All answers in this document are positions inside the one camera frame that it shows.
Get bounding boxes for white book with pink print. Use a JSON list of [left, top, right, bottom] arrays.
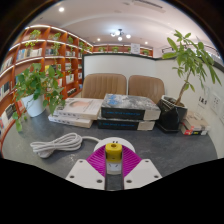
[[53, 97, 104, 121]]

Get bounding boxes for white notice on shelf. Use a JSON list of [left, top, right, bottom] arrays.
[[130, 42, 141, 55]]

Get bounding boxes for coiled white power cable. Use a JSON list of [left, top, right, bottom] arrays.
[[29, 132, 101, 159]]

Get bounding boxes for orange wooden bookshelf unit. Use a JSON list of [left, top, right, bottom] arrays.
[[0, 23, 154, 148]]

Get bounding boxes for white wall socket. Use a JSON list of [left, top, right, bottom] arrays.
[[209, 92, 223, 116], [219, 101, 224, 127]]

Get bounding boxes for ivy plant in white pot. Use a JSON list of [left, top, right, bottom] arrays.
[[11, 62, 67, 133]]

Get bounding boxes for recessed ceiling lights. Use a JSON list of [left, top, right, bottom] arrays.
[[57, 5, 151, 46]]

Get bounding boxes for red-spined book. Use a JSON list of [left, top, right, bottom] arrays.
[[179, 123, 209, 137]]

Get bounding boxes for yellow and white charger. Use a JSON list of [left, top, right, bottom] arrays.
[[104, 142, 123, 176]]

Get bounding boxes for thick dark grey-covered book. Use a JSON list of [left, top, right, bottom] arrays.
[[99, 93, 162, 122]]

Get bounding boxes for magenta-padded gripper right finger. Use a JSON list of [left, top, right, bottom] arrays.
[[120, 145, 163, 191]]

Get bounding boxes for clear acrylic sign stand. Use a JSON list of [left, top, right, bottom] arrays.
[[195, 83, 211, 118]]

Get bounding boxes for dark blue-spined book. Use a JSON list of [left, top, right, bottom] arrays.
[[97, 117, 156, 132]]

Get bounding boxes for ceiling chandelier lamp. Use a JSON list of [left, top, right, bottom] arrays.
[[109, 28, 132, 42]]

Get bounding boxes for ceiling air vent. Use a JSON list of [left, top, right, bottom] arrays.
[[131, 0, 166, 14]]

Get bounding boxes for round white power strip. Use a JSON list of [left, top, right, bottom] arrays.
[[93, 137, 136, 154]]

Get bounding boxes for tan upholstered chair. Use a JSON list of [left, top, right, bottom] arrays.
[[127, 74, 166, 105], [80, 73, 128, 100]]

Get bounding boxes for thin white book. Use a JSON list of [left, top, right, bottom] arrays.
[[47, 113, 94, 129]]

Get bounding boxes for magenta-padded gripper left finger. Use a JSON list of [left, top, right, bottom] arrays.
[[65, 145, 108, 191]]

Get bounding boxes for tall plant in black pot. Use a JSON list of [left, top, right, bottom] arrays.
[[156, 29, 223, 133]]

